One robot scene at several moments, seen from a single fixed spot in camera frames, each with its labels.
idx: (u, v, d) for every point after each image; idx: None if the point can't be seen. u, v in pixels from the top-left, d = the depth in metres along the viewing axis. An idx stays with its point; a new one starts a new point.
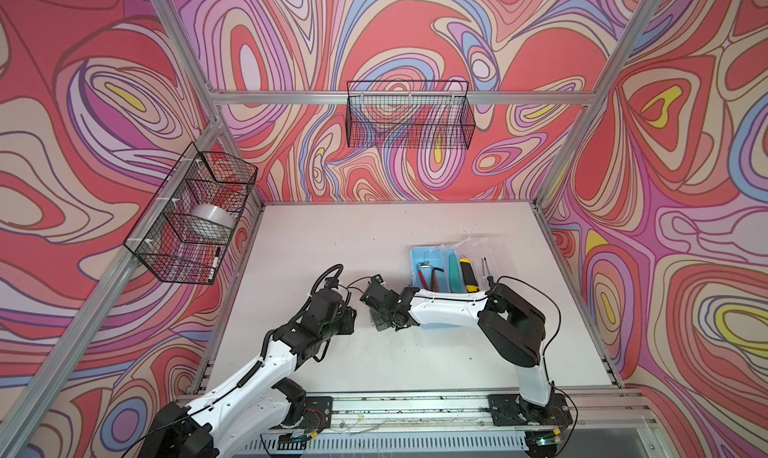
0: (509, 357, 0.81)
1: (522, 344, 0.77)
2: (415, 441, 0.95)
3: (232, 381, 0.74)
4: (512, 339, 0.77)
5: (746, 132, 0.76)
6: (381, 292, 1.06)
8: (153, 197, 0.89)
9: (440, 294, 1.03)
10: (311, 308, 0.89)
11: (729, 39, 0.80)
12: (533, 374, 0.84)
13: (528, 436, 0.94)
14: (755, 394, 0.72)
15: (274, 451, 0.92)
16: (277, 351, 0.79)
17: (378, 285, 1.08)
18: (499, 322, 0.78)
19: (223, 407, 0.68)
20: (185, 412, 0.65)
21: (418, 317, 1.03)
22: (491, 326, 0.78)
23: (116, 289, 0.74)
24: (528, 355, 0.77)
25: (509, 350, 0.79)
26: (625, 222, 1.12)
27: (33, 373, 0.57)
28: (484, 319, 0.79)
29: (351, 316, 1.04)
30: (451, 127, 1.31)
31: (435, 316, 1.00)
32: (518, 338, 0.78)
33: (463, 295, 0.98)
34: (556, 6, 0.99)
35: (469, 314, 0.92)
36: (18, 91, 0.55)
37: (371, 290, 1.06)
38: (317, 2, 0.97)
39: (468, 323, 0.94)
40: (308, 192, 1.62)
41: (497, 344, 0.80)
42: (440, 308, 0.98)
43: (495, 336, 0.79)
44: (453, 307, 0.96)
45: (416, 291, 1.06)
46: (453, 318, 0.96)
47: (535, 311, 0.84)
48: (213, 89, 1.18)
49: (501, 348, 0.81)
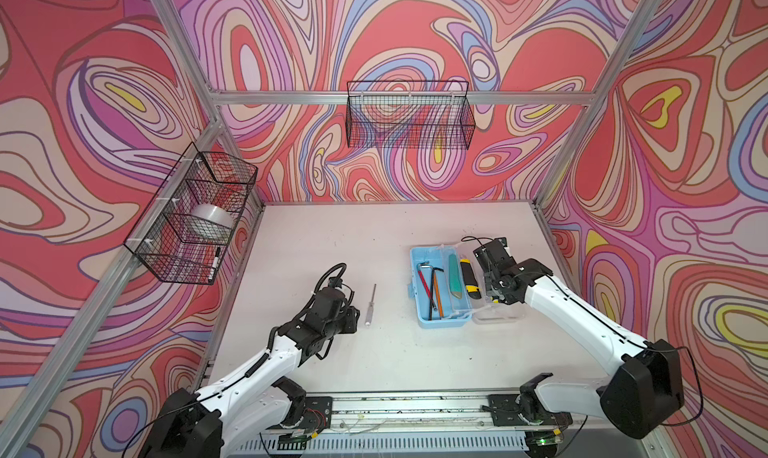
0: (612, 407, 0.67)
1: (651, 422, 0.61)
2: (415, 442, 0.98)
3: (240, 371, 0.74)
4: (645, 410, 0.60)
5: (746, 132, 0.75)
6: (499, 252, 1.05)
8: (153, 197, 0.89)
9: (576, 296, 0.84)
10: (315, 306, 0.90)
11: (729, 39, 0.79)
12: (580, 390, 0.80)
13: (528, 436, 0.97)
14: (754, 394, 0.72)
15: (274, 450, 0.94)
16: (283, 345, 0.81)
17: (498, 245, 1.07)
18: (647, 387, 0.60)
19: (232, 395, 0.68)
20: (194, 400, 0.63)
21: (531, 295, 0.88)
22: (635, 384, 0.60)
23: (116, 288, 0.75)
24: (639, 428, 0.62)
25: (621, 408, 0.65)
26: (625, 222, 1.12)
27: (33, 373, 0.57)
28: (637, 375, 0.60)
29: (355, 316, 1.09)
30: (451, 127, 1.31)
31: (554, 311, 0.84)
32: (654, 413, 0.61)
33: (612, 321, 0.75)
34: (557, 6, 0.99)
35: (604, 344, 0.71)
36: (19, 91, 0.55)
37: (489, 248, 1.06)
38: (317, 2, 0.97)
39: (595, 350, 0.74)
40: (308, 192, 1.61)
41: (615, 395, 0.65)
42: (569, 309, 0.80)
43: (628, 392, 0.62)
44: (590, 324, 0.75)
45: (549, 273, 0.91)
46: (579, 328, 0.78)
47: (680, 396, 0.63)
48: (213, 89, 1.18)
49: (610, 399, 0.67)
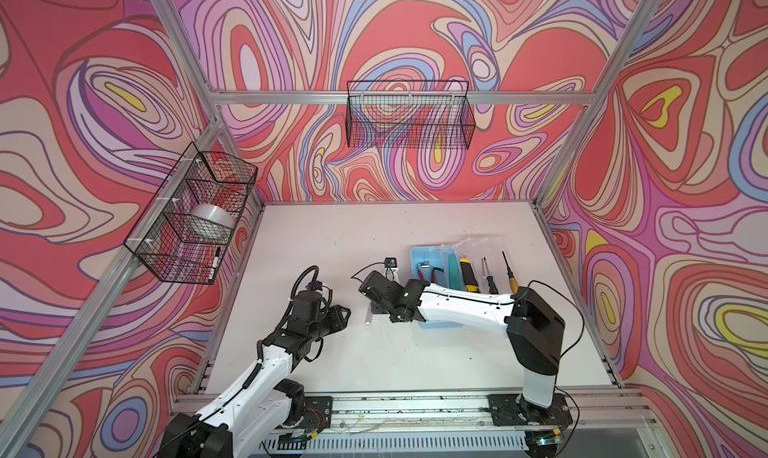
0: (527, 363, 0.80)
1: (551, 353, 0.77)
2: (415, 442, 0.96)
3: (237, 384, 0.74)
4: (539, 349, 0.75)
5: (746, 132, 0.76)
6: (382, 283, 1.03)
8: (153, 197, 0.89)
9: (453, 291, 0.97)
10: (294, 311, 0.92)
11: (729, 39, 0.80)
12: (543, 377, 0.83)
13: (528, 436, 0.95)
14: (756, 394, 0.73)
15: (274, 450, 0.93)
16: (273, 353, 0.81)
17: (380, 277, 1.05)
18: (529, 332, 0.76)
19: (235, 407, 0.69)
20: (196, 420, 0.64)
21: (426, 313, 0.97)
22: (522, 337, 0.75)
23: (116, 289, 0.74)
24: (551, 363, 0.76)
25: (533, 358, 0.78)
26: (625, 222, 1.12)
27: (33, 373, 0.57)
28: (515, 328, 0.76)
29: (341, 314, 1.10)
30: (451, 127, 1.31)
31: (447, 314, 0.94)
32: (547, 346, 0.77)
33: (483, 295, 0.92)
34: (557, 6, 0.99)
35: (491, 318, 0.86)
36: (18, 90, 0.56)
37: (373, 283, 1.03)
38: (317, 1, 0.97)
39: (487, 326, 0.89)
40: (308, 192, 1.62)
41: (523, 352, 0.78)
42: (455, 308, 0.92)
43: (523, 345, 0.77)
44: (474, 309, 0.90)
45: (424, 287, 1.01)
46: (470, 319, 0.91)
47: (558, 318, 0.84)
48: (213, 89, 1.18)
49: (521, 356, 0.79)
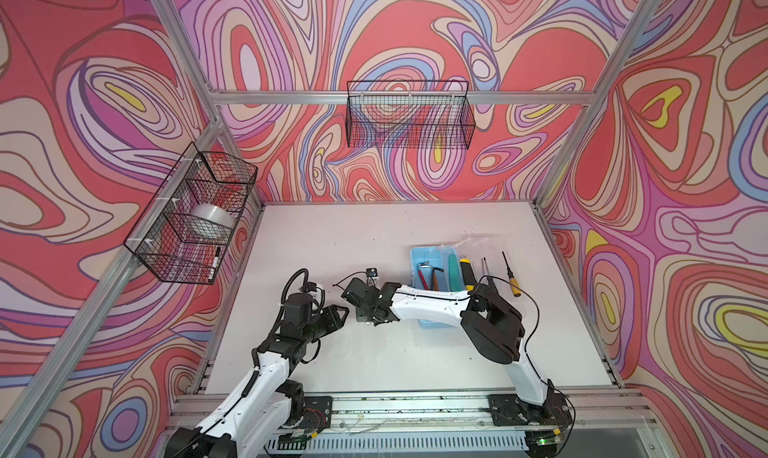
0: (487, 356, 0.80)
1: (506, 343, 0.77)
2: (415, 442, 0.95)
3: (236, 393, 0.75)
4: (492, 338, 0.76)
5: (746, 132, 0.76)
6: (361, 288, 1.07)
8: (153, 197, 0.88)
9: (421, 290, 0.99)
10: (287, 316, 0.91)
11: (729, 39, 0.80)
12: (520, 371, 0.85)
13: (528, 436, 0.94)
14: (756, 394, 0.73)
15: (274, 450, 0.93)
16: (270, 359, 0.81)
17: (359, 281, 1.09)
18: (481, 323, 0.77)
19: (235, 416, 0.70)
20: (197, 434, 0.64)
21: (397, 313, 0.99)
22: (474, 328, 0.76)
23: (116, 289, 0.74)
24: (506, 352, 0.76)
25: (490, 349, 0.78)
26: (625, 222, 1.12)
27: (33, 373, 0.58)
28: (467, 321, 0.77)
29: (337, 314, 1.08)
30: (451, 127, 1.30)
31: (415, 313, 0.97)
32: (502, 336, 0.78)
33: (445, 292, 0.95)
34: (556, 6, 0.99)
35: (451, 313, 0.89)
36: (17, 90, 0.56)
37: (351, 288, 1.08)
38: (317, 2, 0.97)
39: (449, 321, 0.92)
40: (308, 192, 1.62)
41: (479, 343, 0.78)
42: (419, 306, 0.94)
43: (477, 336, 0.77)
44: (437, 306, 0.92)
45: (397, 287, 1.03)
46: (436, 316, 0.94)
47: (515, 311, 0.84)
48: (213, 89, 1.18)
49: (479, 347, 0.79)
